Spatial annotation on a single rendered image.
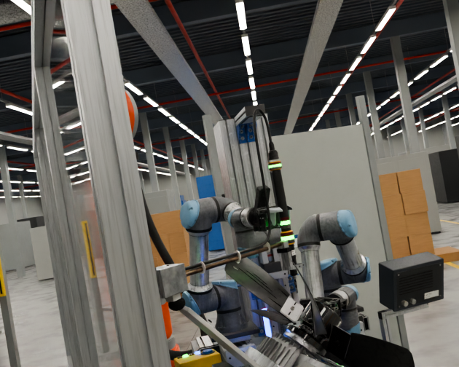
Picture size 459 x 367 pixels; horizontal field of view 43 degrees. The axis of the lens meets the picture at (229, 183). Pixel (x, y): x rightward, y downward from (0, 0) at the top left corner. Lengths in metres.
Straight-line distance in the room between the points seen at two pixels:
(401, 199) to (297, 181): 6.34
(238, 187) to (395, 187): 7.42
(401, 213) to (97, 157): 9.73
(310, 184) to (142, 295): 3.54
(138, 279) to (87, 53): 0.21
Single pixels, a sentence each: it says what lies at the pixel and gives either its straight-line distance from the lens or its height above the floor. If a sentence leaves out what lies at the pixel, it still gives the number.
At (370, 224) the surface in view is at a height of 1.29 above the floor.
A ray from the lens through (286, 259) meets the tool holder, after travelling 1.98.
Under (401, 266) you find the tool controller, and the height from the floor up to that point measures 1.23.
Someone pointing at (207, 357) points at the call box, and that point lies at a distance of 2.28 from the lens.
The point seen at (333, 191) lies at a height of 1.56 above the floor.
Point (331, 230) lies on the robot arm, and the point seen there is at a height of 1.44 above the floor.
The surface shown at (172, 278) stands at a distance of 1.49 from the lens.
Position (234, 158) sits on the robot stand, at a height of 1.83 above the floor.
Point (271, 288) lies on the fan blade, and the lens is 1.95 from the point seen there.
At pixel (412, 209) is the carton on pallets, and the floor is 0.94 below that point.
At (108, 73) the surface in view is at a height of 1.77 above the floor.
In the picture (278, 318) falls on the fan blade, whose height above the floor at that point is 1.19.
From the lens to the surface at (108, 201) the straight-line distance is 0.54.
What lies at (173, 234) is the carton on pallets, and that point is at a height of 1.19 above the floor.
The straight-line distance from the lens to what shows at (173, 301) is 1.53.
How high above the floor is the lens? 1.64
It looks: 1 degrees up
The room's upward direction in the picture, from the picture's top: 10 degrees counter-clockwise
